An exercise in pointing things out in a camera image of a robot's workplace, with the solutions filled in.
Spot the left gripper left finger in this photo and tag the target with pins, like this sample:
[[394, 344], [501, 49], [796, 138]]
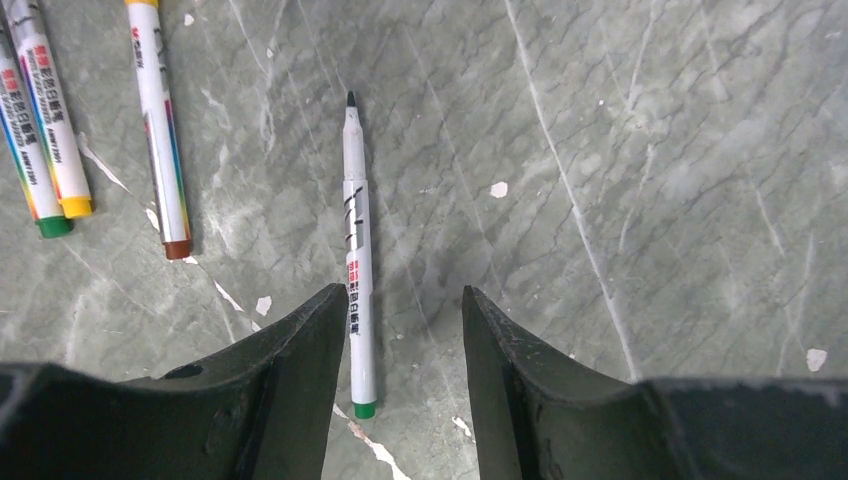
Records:
[[257, 409]]

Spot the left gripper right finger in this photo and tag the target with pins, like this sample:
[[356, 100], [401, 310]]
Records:
[[539, 414]]

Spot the white marker pen green tip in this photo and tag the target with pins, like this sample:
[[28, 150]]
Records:
[[21, 133]]

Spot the white marker pen orange tip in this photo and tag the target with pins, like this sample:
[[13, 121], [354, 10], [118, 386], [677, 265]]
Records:
[[40, 72]]

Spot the white marker pen colourful label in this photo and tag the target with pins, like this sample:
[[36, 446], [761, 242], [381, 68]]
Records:
[[158, 119]]

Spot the yellow pen cap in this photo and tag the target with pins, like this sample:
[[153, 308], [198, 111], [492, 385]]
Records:
[[152, 3]]

